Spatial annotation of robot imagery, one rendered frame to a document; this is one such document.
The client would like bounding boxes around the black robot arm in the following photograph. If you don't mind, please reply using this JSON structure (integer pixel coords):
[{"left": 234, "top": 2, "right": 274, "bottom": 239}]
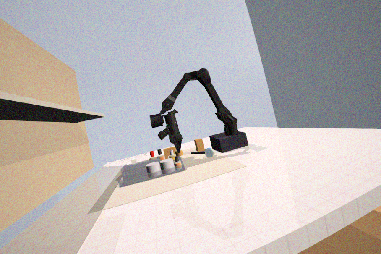
[{"left": 150, "top": 68, "right": 240, "bottom": 140}]

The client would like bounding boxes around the tan rectangular block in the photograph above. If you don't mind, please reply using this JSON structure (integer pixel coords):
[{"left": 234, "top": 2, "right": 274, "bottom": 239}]
[{"left": 194, "top": 139, "right": 205, "bottom": 152}]

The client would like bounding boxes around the white jar with black lid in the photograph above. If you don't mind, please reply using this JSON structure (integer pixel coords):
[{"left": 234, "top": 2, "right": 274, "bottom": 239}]
[{"left": 157, "top": 149, "right": 165, "bottom": 160}]

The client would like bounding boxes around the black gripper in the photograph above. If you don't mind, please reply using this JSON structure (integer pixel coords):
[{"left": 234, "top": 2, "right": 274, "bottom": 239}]
[{"left": 166, "top": 122, "right": 183, "bottom": 153}]

